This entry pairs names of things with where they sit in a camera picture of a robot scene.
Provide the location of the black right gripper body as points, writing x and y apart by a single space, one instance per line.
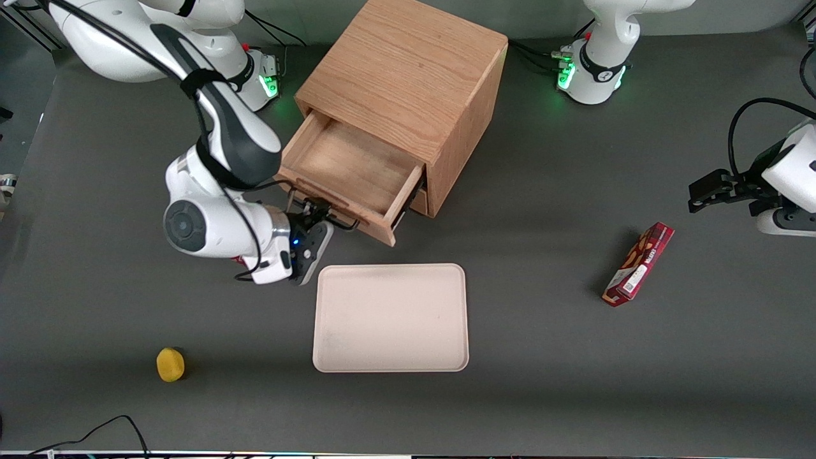
299 223

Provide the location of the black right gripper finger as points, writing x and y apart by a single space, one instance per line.
325 214
312 208

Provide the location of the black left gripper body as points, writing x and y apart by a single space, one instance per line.
747 186

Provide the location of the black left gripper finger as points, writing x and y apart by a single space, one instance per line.
714 183
717 201

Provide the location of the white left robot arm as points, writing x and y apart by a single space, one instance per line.
602 57

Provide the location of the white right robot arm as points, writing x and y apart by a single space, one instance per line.
210 223

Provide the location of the wooden drawer cabinet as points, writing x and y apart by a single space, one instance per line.
408 70

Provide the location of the red snack box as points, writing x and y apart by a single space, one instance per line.
639 264

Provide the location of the beige plastic tray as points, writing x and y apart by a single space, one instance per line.
390 317

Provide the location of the yellow lemon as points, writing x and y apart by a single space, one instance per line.
170 364

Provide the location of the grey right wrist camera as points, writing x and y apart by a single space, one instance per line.
315 252

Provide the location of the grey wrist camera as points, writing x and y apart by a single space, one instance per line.
315 252
787 223

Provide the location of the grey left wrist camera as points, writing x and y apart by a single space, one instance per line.
787 223

